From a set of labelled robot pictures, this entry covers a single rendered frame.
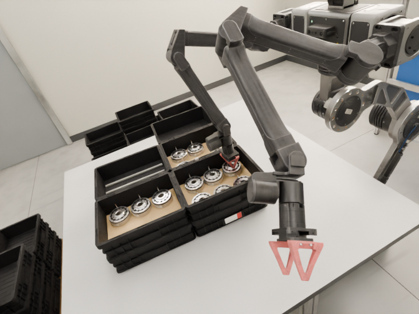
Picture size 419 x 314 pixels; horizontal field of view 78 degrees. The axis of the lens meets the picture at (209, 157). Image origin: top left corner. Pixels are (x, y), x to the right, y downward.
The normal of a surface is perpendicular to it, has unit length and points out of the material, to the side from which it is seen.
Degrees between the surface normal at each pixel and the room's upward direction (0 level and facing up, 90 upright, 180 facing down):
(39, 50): 90
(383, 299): 0
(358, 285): 0
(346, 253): 0
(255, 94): 38
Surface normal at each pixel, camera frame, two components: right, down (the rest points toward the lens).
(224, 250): -0.20, -0.78
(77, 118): 0.42, 0.48
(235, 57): 0.11, -0.15
